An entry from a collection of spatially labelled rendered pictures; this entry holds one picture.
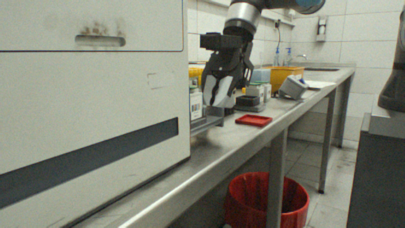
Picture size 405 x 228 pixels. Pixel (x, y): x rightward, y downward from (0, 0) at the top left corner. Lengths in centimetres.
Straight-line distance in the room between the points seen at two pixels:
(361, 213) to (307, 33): 261
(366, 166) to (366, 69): 245
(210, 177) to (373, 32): 282
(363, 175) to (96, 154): 57
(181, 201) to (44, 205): 15
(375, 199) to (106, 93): 61
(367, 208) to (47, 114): 66
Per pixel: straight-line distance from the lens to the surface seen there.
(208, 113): 51
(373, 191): 70
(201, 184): 37
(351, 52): 309
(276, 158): 86
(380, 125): 62
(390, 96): 71
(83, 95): 26
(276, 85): 105
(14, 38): 24
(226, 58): 54
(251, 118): 65
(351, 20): 311
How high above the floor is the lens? 104
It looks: 14 degrees down
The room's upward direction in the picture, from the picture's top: straight up
